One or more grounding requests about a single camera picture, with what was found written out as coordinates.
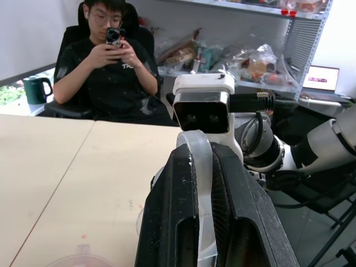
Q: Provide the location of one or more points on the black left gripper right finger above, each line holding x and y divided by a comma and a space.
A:
250, 211

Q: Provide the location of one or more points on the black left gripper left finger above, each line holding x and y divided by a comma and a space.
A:
167, 211

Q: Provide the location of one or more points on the black smartphone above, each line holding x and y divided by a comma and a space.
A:
114, 36

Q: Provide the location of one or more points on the clear cup with red liquid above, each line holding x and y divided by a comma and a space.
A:
79, 258

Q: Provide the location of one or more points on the person's left hand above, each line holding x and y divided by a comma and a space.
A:
130, 57

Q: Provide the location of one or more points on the person's right hand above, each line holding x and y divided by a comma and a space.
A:
101, 57

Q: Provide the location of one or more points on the person in black t-shirt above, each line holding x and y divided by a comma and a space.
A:
114, 89

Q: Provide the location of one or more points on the clear plastic bag of items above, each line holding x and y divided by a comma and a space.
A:
260, 65

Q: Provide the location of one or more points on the open laptop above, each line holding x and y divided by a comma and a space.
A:
321, 78

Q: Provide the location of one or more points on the dark green kettle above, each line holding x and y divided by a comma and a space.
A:
34, 90

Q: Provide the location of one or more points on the grey metal shelf rack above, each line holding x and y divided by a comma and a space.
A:
303, 36

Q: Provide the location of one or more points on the black office chair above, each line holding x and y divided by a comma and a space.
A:
71, 36

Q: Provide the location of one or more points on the black metal folding frame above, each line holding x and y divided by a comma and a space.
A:
328, 200

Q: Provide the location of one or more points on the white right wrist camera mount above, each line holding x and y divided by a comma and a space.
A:
203, 105

